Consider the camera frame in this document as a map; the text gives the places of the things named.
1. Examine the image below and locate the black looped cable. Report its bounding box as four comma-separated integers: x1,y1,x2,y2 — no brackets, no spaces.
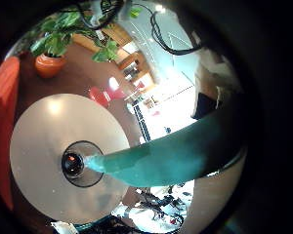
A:
76,0,125,30

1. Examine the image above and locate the orange sofa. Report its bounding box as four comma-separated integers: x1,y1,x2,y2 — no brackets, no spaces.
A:
0,55,22,213

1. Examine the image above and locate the black hanging cable bundle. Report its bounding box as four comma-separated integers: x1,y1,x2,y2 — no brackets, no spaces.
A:
149,11,203,57

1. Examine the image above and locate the green plant in orange pot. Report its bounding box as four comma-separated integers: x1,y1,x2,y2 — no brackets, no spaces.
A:
28,3,121,79

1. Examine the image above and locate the red chair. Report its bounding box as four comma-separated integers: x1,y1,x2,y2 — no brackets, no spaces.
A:
87,85,126,108

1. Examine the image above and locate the dark glass vase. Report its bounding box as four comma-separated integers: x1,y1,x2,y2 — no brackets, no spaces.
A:
61,139,105,189

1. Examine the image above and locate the flower bouquet with teal wrap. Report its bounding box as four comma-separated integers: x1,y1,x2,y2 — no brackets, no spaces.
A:
84,103,248,189

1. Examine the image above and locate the wooden shelf unit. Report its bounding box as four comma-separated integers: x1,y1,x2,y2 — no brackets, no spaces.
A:
116,48,155,94

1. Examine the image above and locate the black perforated rail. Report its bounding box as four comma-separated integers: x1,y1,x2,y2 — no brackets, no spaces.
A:
132,102,153,144

